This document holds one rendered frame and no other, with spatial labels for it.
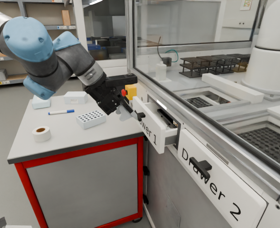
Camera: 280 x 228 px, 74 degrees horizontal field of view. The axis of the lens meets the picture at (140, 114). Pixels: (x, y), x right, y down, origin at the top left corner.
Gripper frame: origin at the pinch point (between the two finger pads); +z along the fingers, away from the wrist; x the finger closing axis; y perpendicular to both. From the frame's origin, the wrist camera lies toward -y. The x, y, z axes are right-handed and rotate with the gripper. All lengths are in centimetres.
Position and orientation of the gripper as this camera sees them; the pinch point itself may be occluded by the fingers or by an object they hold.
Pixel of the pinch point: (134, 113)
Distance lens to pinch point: 70.9
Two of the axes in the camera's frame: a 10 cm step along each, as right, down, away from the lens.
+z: 5.4, 6.3, 5.6
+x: 3.5, 4.4, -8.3
